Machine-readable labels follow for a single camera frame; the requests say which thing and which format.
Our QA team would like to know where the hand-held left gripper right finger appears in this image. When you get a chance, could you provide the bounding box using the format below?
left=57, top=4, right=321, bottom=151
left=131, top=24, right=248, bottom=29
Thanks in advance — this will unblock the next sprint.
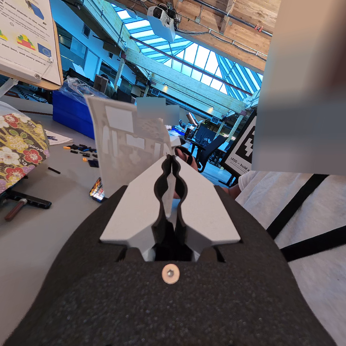
left=171, top=157, right=241, bottom=261

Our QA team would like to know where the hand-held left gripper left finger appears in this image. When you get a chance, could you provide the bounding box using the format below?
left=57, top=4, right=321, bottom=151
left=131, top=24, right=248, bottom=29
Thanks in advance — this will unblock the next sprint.
left=99, top=155, right=173, bottom=261

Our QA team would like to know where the lego sticker sheet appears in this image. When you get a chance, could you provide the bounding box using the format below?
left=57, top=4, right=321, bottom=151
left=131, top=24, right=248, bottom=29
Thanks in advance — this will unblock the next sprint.
left=85, top=95, right=173, bottom=218

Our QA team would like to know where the pile of black lego pins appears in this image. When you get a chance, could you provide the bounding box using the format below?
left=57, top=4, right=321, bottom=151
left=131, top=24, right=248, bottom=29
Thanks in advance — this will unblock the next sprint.
left=63, top=144, right=99, bottom=168

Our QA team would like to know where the brown lego axle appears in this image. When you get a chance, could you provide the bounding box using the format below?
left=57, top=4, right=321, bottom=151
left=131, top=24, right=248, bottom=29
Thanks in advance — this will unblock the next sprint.
left=5, top=199, right=27, bottom=221

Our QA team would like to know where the person's right hand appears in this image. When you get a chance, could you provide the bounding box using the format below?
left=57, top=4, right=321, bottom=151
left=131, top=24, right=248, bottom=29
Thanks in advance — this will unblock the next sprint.
left=174, top=147, right=200, bottom=199

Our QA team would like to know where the black office chair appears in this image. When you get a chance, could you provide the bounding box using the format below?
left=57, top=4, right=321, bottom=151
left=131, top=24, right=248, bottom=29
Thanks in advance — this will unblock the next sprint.
left=189, top=127, right=230, bottom=173

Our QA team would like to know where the framed marker sign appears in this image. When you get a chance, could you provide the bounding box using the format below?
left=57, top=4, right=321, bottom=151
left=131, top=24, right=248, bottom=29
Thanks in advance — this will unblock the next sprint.
left=220, top=108, right=257, bottom=176

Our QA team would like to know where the black chest harness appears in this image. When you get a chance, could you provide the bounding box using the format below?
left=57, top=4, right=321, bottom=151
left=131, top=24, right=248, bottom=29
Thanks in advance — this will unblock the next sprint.
left=266, top=174, right=346, bottom=262

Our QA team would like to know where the blue plastic crate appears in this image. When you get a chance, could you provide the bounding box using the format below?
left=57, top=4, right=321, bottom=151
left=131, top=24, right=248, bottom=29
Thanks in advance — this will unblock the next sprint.
left=52, top=89, right=95, bottom=139

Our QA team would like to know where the crinkled plastic bag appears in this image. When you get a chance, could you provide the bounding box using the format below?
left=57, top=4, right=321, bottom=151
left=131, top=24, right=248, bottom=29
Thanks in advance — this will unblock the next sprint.
left=65, top=76, right=91, bottom=95

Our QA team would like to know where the ceiling projector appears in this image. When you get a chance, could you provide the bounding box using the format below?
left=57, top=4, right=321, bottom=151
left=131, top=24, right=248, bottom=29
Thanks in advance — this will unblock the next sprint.
left=147, top=4, right=179, bottom=42

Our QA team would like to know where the instruction board on stand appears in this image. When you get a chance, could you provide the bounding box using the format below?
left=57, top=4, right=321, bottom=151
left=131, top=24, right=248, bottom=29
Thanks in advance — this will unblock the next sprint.
left=0, top=0, right=64, bottom=91

